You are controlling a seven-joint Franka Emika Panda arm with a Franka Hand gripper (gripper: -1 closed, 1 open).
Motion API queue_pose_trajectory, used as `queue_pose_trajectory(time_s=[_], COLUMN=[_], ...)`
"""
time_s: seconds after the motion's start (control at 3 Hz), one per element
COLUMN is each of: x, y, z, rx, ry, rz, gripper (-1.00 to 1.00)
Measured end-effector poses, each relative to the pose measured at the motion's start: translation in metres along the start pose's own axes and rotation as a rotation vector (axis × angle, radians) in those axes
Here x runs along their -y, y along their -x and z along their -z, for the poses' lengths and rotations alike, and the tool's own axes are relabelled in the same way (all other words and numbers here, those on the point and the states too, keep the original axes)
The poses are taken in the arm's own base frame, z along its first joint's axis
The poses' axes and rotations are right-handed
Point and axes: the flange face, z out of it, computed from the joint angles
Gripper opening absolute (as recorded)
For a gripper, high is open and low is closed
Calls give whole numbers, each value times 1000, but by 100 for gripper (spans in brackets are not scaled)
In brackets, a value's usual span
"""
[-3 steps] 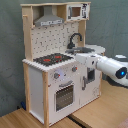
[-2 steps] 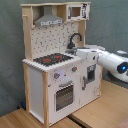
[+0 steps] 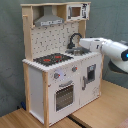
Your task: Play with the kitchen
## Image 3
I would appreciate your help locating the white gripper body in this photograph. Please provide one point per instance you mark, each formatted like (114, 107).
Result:
(88, 43)

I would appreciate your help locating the white toy microwave door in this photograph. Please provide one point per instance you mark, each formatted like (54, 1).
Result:
(77, 11)

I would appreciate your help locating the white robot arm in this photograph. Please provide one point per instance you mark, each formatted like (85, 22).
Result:
(116, 51)

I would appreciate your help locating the wooden toy kitchen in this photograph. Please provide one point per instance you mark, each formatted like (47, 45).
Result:
(45, 40)

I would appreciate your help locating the grey toy sink basin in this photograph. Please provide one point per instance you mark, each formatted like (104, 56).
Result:
(79, 51)

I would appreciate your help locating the black toy faucet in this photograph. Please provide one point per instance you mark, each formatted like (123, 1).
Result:
(73, 39)

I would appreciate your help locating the white cabinet door ice dispenser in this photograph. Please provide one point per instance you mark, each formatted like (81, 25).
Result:
(90, 80)

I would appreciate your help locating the grey backdrop curtain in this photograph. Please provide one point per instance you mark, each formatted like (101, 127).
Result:
(108, 19)

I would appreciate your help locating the right red stove knob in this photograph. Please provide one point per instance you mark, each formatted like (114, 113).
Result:
(74, 69)

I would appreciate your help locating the red stove knob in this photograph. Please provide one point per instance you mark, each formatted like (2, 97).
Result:
(56, 75)
(74, 69)

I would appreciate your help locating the black stovetop red burners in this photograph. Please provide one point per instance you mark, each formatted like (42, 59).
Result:
(52, 59)

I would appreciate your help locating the left red stove knob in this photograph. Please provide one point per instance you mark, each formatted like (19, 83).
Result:
(56, 75)

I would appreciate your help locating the grey range hood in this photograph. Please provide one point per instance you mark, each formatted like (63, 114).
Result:
(48, 18)

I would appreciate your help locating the white oven door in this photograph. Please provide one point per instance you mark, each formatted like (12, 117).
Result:
(63, 98)

